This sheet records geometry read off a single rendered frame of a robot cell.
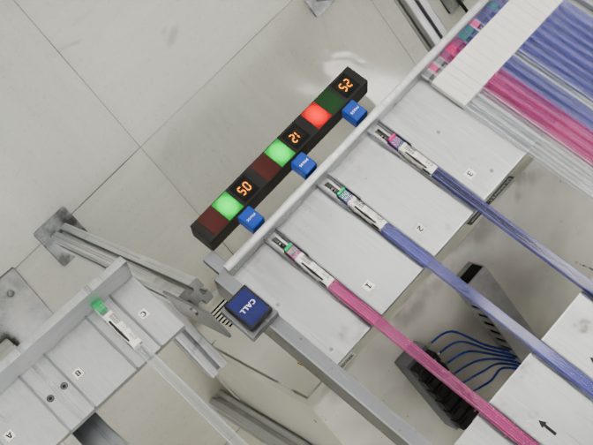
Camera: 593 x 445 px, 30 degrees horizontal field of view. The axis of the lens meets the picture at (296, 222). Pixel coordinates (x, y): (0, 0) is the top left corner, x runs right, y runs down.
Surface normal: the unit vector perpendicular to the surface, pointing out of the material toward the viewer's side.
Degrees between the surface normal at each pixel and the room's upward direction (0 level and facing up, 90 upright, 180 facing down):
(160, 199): 0
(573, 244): 0
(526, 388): 44
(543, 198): 0
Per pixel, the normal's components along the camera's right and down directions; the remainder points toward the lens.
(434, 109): -0.05, -0.40
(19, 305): 0.48, 0.12
